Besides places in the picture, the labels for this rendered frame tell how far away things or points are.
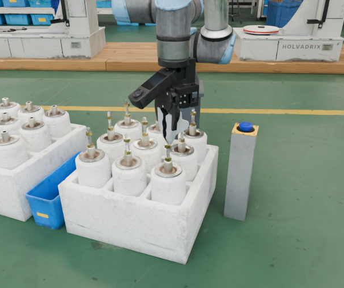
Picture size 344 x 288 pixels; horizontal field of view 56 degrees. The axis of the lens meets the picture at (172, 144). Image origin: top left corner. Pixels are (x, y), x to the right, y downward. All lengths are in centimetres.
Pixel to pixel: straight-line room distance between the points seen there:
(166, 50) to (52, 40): 231
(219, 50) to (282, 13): 401
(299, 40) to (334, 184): 172
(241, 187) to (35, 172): 67
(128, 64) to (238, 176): 192
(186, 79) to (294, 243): 60
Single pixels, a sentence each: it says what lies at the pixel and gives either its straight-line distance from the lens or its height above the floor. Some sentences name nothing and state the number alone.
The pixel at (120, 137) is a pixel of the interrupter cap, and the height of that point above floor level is 25.
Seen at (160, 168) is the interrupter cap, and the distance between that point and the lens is 87.
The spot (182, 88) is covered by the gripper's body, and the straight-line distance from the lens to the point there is 75.
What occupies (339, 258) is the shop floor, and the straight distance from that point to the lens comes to 108.
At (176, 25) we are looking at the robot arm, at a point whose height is 62.
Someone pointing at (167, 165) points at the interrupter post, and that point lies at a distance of 84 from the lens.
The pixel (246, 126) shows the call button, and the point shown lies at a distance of 95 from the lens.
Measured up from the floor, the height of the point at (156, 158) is 22.
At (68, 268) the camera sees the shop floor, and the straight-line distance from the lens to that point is 99.
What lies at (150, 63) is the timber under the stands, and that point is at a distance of 273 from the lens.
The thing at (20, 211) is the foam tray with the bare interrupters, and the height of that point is 4.
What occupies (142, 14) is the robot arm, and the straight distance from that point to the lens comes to 84.
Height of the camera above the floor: 72
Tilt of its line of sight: 28 degrees down
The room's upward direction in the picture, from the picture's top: straight up
